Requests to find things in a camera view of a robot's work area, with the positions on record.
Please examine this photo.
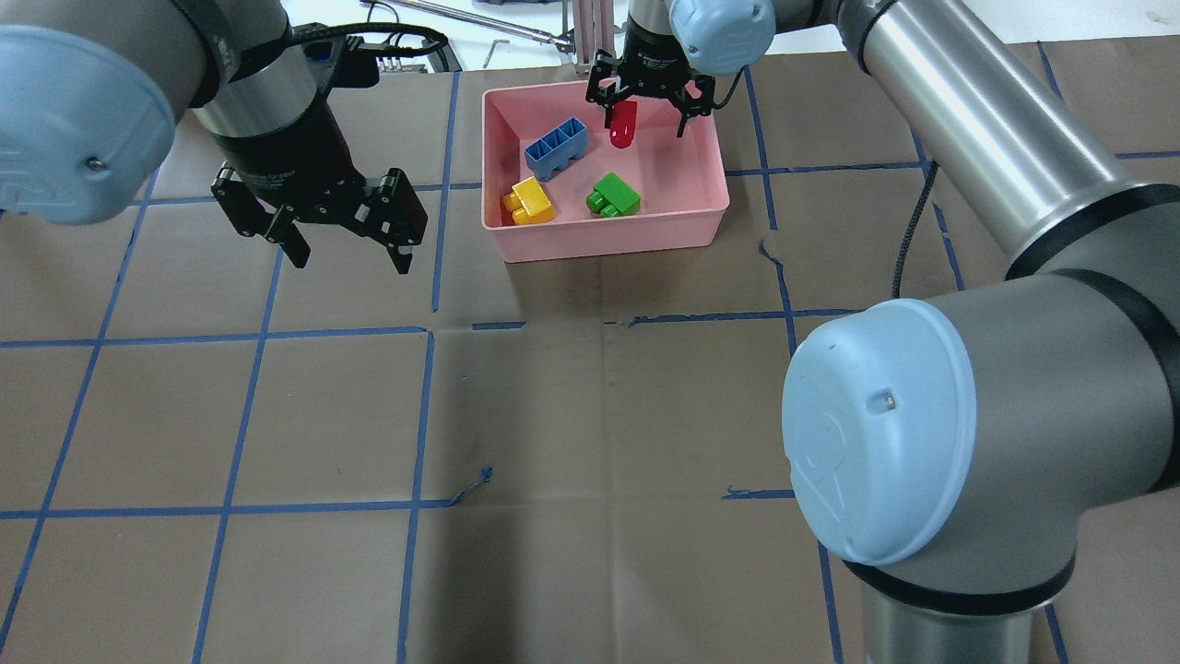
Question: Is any red toy block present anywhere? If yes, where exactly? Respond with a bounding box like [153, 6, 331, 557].
[607, 100, 638, 147]

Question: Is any blue toy block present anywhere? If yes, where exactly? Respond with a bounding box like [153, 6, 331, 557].
[523, 117, 589, 183]

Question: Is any green toy block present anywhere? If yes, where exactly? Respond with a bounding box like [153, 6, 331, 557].
[585, 172, 642, 218]

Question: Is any yellow toy block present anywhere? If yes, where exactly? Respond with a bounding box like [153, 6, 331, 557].
[502, 177, 557, 226]

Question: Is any aluminium frame post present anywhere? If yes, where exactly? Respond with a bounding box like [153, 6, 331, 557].
[569, 0, 616, 75]

